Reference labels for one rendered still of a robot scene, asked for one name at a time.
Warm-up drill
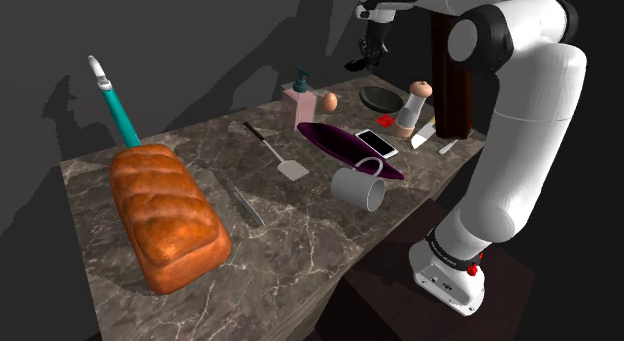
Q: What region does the pink soap dispenser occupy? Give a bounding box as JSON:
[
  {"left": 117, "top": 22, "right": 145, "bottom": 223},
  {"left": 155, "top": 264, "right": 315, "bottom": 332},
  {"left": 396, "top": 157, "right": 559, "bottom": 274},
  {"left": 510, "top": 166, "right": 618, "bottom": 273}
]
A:
[{"left": 281, "top": 65, "right": 318, "bottom": 132}]

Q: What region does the grey mug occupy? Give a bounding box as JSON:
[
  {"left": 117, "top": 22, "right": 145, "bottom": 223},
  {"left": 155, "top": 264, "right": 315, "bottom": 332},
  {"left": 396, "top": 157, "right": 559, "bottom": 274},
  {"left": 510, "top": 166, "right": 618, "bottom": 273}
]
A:
[{"left": 330, "top": 156, "right": 387, "bottom": 212}]

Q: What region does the long bread knife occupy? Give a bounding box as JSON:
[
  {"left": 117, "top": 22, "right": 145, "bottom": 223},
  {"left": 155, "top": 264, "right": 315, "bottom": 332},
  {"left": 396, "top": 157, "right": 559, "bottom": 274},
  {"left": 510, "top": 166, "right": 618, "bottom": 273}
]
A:
[{"left": 212, "top": 162, "right": 266, "bottom": 228}]

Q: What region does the wooden pepper mill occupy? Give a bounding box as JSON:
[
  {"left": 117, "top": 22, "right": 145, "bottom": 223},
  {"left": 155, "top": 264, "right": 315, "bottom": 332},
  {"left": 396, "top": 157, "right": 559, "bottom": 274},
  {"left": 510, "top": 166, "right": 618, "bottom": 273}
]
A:
[{"left": 392, "top": 80, "right": 434, "bottom": 139}]

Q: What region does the white smartphone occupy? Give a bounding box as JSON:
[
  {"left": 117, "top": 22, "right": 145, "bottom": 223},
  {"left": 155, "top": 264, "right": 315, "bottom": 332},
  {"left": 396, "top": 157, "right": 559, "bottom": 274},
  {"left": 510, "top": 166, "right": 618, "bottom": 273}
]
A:
[{"left": 354, "top": 128, "right": 400, "bottom": 160}]

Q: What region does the silver scraper with yellow handle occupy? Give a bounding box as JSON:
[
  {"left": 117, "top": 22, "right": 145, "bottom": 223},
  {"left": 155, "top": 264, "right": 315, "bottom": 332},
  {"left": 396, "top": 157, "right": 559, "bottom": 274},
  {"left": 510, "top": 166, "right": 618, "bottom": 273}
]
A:
[{"left": 410, "top": 116, "right": 437, "bottom": 151}]

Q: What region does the dark brown wooden post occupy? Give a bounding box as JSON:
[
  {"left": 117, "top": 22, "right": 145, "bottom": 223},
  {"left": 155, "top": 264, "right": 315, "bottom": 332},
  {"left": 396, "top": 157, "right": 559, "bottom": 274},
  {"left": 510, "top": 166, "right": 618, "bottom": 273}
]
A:
[{"left": 430, "top": 12, "right": 475, "bottom": 141}]

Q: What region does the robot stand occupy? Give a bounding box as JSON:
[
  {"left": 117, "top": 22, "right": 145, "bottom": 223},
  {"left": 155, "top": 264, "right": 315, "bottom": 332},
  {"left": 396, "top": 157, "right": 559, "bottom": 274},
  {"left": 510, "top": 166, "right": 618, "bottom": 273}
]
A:
[{"left": 311, "top": 198, "right": 537, "bottom": 341}]

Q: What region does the grey spatula with black handle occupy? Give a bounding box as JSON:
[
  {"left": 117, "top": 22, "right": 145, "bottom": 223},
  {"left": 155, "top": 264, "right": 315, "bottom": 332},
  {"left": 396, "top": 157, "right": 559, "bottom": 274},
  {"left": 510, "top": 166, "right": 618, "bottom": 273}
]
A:
[{"left": 243, "top": 121, "right": 311, "bottom": 182}]

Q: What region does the teal handled bottle brush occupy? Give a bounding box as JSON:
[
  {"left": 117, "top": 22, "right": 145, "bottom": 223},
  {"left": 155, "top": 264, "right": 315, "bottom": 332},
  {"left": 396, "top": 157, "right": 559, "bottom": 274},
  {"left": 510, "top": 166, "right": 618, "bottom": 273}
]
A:
[{"left": 87, "top": 55, "right": 143, "bottom": 150}]

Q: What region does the dark round plate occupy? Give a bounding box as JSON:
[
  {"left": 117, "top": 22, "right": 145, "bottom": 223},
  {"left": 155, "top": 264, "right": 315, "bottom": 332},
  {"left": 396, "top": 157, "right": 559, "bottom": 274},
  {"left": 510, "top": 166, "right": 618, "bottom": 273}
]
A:
[{"left": 359, "top": 85, "right": 405, "bottom": 114}]

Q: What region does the brown bread loaf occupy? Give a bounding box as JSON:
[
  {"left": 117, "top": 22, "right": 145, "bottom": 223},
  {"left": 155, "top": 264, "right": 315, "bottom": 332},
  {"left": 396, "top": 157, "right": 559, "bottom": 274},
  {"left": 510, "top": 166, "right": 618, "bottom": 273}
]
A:
[{"left": 108, "top": 143, "right": 233, "bottom": 296}]

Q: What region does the dark purple oblong dish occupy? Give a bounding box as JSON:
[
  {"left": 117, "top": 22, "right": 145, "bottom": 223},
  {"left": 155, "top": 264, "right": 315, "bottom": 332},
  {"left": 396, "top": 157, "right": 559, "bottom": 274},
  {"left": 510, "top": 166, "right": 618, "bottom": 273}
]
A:
[{"left": 296, "top": 121, "right": 406, "bottom": 181}]

